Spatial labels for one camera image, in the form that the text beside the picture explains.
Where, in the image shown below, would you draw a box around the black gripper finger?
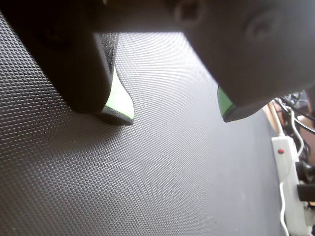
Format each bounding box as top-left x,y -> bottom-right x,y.
0,0 -> 136,126
181,0 -> 315,123

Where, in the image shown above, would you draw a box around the white power strip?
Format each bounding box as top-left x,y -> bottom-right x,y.
270,136 -> 314,236

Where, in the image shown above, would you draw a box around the black textured mat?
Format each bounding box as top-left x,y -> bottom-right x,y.
0,12 -> 284,236

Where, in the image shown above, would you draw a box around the black plug adapter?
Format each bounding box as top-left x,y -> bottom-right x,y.
296,159 -> 315,203

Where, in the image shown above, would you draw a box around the tangled black cables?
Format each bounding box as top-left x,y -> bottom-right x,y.
275,90 -> 315,135

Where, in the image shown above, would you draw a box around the white power strip cord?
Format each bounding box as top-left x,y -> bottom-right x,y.
279,105 -> 306,236

